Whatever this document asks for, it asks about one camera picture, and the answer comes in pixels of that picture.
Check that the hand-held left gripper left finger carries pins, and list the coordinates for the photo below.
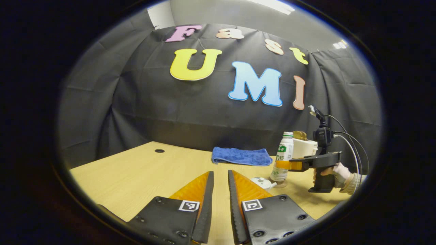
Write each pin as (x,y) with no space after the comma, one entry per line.
(207,204)

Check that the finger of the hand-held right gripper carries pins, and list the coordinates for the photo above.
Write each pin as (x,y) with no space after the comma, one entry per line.
(287,165)

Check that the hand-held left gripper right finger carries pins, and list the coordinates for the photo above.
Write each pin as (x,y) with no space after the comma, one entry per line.
(233,204)

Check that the white plastic water bottle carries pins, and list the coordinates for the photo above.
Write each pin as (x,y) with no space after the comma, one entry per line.
(284,153)

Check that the round cork coaster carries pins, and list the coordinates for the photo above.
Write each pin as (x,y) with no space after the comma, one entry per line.
(281,185)

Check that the white teacup lid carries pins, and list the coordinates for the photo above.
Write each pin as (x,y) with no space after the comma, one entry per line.
(261,180)

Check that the white ceramic teacup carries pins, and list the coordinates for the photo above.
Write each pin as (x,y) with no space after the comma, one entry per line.
(264,185)

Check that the white toaster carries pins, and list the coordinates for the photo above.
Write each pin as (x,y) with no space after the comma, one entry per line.
(305,148)

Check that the brown bread slice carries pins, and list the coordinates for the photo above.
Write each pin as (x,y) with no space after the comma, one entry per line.
(299,135)

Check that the blue folded towel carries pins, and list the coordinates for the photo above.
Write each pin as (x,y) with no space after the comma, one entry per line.
(242,156)

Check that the small ceiling light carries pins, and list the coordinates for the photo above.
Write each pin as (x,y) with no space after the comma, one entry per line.
(340,44)

